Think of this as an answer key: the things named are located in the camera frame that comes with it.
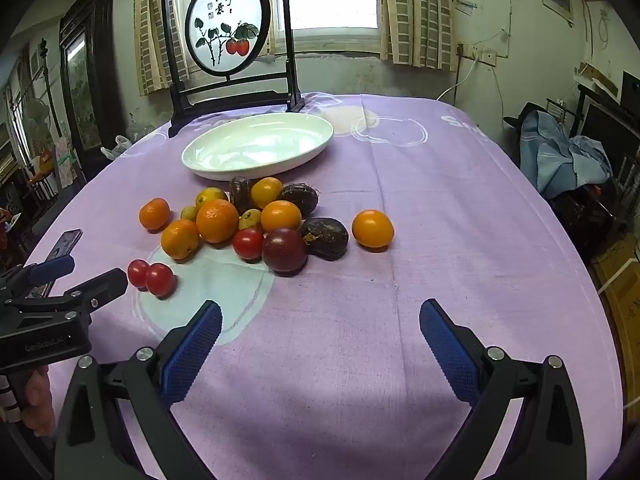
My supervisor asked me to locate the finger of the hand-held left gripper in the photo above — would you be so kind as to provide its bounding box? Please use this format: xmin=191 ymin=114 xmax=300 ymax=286
xmin=0 ymin=255 xmax=76 ymax=295
xmin=5 ymin=268 xmax=129 ymax=323

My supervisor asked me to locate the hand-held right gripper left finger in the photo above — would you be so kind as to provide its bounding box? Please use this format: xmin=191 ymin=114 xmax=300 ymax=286
xmin=54 ymin=300 xmax=223 ymax=480

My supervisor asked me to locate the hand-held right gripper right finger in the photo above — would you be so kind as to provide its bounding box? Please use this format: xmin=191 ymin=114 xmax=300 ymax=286
xmin=419 ymin=299 xmax=588 ymax=480

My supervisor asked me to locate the red tomato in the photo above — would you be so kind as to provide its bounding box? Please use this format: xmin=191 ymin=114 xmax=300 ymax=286
xmin=127 ymin=259 xmax=150 ymax=291
xmin=144 ymin=263 xmax=177 ymax=299
xmin=232 ymin=228 xmax=265 ymax=261

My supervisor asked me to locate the orange mandarin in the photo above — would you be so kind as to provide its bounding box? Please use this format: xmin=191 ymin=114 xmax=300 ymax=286
xmin=260 ymin=200 xmax=303 ymax=233
xmin=138 ymin=197 xmax=172 ymax=232
xmin=160 ymin=219 xmax=201 ymax=261
xmin=351 ymin=209 xmax=395 ymax=249
xmin=195 ymin=199 xmax=240 ymax=245

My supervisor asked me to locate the yellow orange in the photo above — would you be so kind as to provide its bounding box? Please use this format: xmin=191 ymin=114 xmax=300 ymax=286
xmin=249 ymin=176 xmax=285 ymax=210
xmin=195 ymin=187 xmax=228 ymax=208

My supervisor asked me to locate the purple plum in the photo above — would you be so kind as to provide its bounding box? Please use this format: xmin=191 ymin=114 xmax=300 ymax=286
xmin=262 ymin=228 xmax=309 ymax=274

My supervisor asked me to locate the dark passion fruit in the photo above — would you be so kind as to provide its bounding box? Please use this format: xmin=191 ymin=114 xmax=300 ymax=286
xmin=300 ymin=217 xmax=350 ymax=262
xmin=229 ymin=176 xmax=253 ymax=213
xmin=277 ymin=183 xmax=320 ymax=216

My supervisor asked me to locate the white oval plate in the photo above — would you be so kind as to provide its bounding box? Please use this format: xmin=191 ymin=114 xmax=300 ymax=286
xmin=181 ymin=112 xmax=334 ymax=181

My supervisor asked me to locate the person's left hand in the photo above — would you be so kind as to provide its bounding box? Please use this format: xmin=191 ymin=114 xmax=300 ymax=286
xmin=20 ymin=364 xmax=55 ymax=438

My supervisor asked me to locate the smartphone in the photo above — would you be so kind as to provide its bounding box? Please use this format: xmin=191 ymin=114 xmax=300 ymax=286
xmin=44 ymin=228 xmax=84 ymax=263

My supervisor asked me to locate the white plastic bag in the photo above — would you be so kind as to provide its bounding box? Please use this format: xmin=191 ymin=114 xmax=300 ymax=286
xmin=101 ymin=135 xmax=133 ymax=161

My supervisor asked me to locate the black bag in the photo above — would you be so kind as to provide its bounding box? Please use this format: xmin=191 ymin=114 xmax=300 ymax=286
xmin=550 ymin=185 xmax=631 ymax=261

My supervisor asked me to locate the blue clothes pile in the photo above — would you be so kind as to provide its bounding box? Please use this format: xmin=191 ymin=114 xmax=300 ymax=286
xmin=520 ymin=109 xmax=613 ymax=201

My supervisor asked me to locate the dark wooden cabinet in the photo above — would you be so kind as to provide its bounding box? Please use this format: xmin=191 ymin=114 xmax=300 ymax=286
xmin=59 ymin=0 xmax=116 ymax=161

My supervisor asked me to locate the checked beige curtain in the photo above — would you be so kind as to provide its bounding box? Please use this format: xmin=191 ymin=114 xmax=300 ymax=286
xmin=135 ymin=0 xmax=193 ymax=97
xmin=378 ymin=0 xmax=458 ymax=72

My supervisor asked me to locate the black monitor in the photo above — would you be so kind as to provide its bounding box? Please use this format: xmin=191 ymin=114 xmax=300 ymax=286
xmin=580 ymin=97 xmax=640 ymax=171

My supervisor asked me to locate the round persimmon painting table screen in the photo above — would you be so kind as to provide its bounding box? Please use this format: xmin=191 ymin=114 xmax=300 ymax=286
xmin=161 ymin=0 xmax=306 ymax=139

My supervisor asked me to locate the black speaker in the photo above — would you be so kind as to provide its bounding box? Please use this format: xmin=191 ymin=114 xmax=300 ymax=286
xmin=621 ymin=71 xmax=640 ymax=106

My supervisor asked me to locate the white cable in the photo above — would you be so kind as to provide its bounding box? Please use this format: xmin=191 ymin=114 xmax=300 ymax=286
xmin=436 ymin=57 xmax=476 ymax=103

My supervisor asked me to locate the wall socket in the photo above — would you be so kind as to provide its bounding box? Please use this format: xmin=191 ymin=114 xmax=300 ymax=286
xmin=457 ymin=42 xmax=498 ymax=66

